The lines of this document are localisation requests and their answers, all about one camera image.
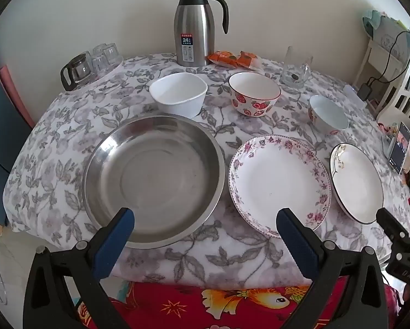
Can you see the white square bowl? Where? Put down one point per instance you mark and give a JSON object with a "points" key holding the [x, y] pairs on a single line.
{"points": [[177, 92]]}

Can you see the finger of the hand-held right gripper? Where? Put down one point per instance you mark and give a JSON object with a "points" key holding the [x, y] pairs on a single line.
{"points": [[391, 224]]}

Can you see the orange snack packet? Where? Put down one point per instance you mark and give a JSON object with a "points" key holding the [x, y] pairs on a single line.
{"points": [[247, 60], [222, 59]]}

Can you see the pale green bag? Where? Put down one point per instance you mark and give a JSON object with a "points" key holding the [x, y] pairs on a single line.
{"points": [[390, 41]]}

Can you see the red rimmed strawberry print bowl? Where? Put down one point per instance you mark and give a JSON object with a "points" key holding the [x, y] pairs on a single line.
{"points": [[254, 90]]}

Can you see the smartphone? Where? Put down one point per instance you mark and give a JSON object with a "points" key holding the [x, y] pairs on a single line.
{"points": [[400, 147]]}

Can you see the small pale blue bowl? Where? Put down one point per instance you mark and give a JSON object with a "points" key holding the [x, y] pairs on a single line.
{"points": [[328, 113]]}

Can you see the dark blue panel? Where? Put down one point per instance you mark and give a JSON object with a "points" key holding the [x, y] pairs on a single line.
{"points": [[2, 137]]}

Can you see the white power strip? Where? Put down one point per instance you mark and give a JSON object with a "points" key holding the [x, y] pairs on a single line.
{"points": [[354, 89]]}

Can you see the stainless steel thermos jug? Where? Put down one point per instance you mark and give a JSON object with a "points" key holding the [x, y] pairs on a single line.
{"points": [[191, 24]]}

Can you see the clear glass mug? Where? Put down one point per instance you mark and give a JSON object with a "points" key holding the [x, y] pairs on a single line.
{"points": [[295, 65]]}

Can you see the stainless steel basin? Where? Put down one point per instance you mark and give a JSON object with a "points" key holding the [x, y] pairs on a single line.
{"points": [[153, 178]]}

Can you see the black charger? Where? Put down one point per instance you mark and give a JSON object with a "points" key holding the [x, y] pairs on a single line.
{"points": [[365, 92]]}

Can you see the white round tray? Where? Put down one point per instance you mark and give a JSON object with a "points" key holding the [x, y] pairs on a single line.
{"points": [[114, 69]]}

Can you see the black rimmed white plate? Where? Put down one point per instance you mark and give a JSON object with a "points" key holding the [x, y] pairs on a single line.
{"points": [[359, 185]]}

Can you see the pink floral rimmed plate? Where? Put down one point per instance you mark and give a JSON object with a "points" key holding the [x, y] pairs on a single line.
{"points": [[277, 181]]}

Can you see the grey floral tablecloth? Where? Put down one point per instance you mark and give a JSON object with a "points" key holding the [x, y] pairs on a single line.
{"points": [[191, 260]]}

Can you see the pink board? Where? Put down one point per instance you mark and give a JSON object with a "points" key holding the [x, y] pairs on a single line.
{"points": [[16, 92]]}

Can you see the small clear glass cup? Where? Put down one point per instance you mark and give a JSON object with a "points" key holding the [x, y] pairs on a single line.
{"points": [[111, 53], [99, 64], [100, 48]]}

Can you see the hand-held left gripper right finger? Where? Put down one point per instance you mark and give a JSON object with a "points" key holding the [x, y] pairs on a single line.
{"points": [[294, 240]]}

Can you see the red printed blanket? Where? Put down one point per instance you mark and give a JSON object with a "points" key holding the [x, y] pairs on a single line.
{"points": [[225, 301]]}

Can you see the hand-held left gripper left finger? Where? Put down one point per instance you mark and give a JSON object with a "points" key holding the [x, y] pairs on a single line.
{"points": [[114, 243]]}

